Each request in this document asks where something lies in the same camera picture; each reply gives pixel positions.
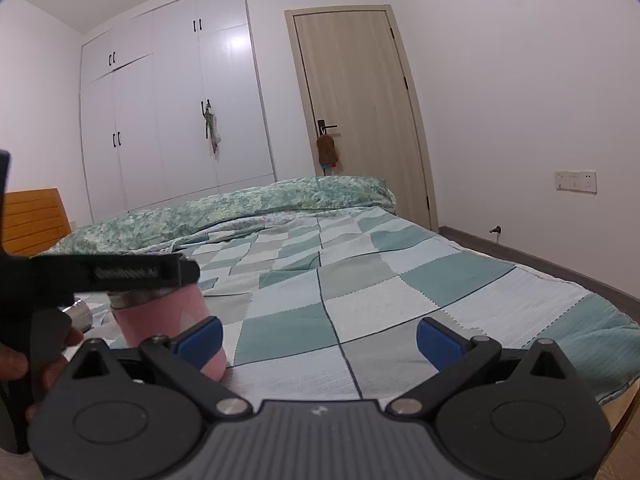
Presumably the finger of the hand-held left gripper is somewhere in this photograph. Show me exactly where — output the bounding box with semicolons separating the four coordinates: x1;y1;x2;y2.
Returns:
30;253;202;295

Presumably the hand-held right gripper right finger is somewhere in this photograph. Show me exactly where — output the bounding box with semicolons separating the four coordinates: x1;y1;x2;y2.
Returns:
387;316;577;417

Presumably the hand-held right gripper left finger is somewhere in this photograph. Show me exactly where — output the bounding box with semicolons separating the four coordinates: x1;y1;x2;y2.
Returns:
70;316;253;417

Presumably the pink cup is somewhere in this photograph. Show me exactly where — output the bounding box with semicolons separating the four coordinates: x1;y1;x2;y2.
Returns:
109;282;230;382

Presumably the person's left hand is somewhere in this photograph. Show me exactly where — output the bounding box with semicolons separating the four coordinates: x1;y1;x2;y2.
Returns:
0;327;85;423

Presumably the checkered bed sheet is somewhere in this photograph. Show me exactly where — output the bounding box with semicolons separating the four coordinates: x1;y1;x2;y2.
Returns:
45;209;640;407

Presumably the wooden bed headboard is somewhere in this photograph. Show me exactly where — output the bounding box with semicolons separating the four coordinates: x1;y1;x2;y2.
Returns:
2;187;72;259

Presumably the green floral duvet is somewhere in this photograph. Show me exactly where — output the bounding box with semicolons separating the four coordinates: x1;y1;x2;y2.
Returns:
47;175;398;257

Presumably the white wardrobe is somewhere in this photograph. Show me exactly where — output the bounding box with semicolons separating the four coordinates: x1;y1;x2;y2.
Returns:
80;0;277;223

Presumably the green hanging ornament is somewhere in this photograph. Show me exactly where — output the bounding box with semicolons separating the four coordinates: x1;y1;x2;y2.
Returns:
201;100;222;155

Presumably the brown hanging pouch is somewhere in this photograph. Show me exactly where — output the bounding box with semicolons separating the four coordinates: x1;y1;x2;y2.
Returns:
315;134;339;171

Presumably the light wooden door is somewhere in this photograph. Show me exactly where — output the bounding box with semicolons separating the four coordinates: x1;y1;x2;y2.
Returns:
284;5;440;233

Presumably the white wall socket panel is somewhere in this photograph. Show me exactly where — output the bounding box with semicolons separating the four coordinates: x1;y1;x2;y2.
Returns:
554;170;598;194

